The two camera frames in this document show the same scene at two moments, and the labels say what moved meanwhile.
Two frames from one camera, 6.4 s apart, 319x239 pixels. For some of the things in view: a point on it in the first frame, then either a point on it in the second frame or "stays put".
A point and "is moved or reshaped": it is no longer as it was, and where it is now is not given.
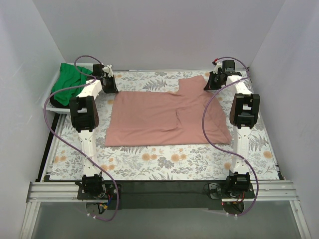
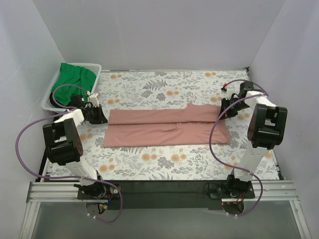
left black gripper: [109, 83] -> [94, 113]
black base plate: [165, 194] stays put
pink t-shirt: [152, 118] is moved or reshaped
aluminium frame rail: [264, 191] stays put
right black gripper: [214, 80] -> [229, 108]
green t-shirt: [70, 76] stays put
